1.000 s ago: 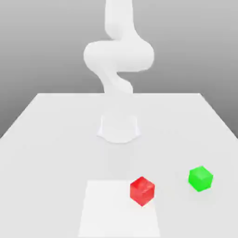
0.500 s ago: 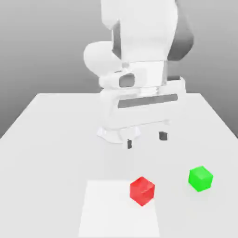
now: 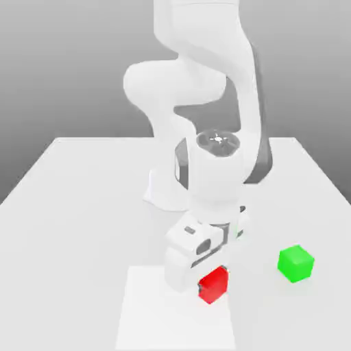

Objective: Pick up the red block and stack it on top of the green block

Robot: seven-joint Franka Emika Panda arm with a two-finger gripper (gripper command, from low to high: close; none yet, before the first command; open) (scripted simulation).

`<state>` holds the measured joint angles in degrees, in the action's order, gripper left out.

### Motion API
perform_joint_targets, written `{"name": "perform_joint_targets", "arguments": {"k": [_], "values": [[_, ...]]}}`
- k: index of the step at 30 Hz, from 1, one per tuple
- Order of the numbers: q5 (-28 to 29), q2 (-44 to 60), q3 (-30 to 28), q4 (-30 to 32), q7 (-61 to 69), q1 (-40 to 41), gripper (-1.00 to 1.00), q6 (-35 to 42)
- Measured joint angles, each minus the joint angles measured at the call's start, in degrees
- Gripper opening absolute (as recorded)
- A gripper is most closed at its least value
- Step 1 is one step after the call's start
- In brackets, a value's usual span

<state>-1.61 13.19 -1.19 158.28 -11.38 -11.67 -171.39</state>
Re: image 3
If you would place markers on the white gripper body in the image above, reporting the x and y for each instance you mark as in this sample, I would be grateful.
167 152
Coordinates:
178 271

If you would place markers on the small red cube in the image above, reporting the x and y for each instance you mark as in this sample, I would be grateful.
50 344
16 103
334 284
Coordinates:
214 285

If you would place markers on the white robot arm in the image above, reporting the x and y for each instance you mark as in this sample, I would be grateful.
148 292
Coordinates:
203 82

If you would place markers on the small green cube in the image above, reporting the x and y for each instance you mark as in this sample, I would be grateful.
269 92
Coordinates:
294 263

